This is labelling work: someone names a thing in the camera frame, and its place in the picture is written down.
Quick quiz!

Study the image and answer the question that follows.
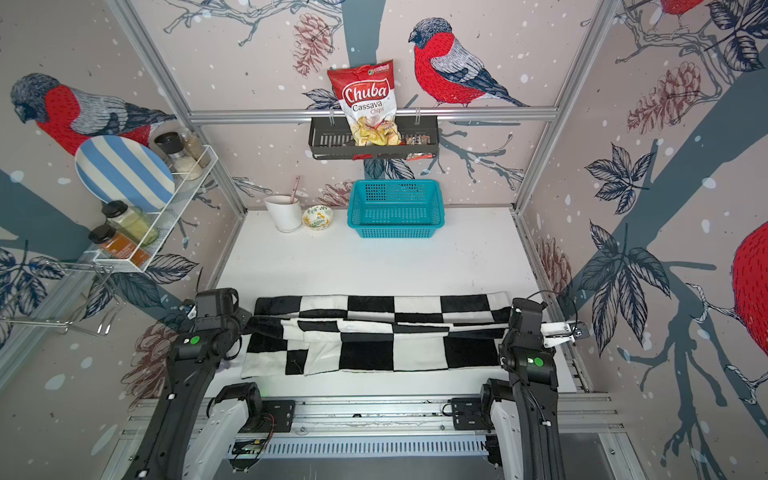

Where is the black wall-mounted wire shelf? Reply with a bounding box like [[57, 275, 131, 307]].
[[308, 116, 439, 160]]

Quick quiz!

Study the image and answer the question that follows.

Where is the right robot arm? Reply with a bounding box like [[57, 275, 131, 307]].
[[481, 312, 566, 479]]

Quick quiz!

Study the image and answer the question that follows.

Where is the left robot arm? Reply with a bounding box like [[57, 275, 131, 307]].
[[124, 308, 263, 479]]

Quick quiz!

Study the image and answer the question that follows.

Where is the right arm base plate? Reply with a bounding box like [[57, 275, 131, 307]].
[[448, 396, 494, 432]]

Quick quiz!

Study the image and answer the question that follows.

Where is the glass salt shaker black lid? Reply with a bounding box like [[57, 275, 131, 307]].
[[154, 132, 203, 181]]

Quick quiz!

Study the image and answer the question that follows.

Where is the orange spice jar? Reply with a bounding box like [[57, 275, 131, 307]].
[[88, 224, 150, 267]]

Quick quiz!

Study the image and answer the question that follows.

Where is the white wire wall rack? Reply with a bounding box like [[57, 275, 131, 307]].
[[86, 145, 219, 273]]

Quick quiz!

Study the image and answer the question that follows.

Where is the black white checkered pillowcase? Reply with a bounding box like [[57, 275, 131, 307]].
[[241, 292, 512, 379]]

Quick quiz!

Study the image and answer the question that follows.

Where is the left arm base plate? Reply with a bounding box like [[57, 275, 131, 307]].
[[240, 400, 296, 433]]

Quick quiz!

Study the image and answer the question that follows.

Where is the red Chuba chips bag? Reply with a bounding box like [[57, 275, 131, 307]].
[[328, 60, 402, 147]]

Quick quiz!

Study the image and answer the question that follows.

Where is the blue white striped plate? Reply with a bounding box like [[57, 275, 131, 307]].
[[74, 135, 176, 213]]

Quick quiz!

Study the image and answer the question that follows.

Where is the white mug with straw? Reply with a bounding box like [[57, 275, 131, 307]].
[[264, 195, 303, 233]]

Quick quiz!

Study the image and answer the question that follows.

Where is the teal plastic basket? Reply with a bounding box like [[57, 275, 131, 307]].
[[347, 180, 445, 239]]

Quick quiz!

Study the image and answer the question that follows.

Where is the green spice jar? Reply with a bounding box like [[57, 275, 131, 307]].
[[101, 200, 159, 246]]

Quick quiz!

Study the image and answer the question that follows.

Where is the small floral ceramic bowl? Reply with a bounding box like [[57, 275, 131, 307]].
[[302, 205, 334, 231]]

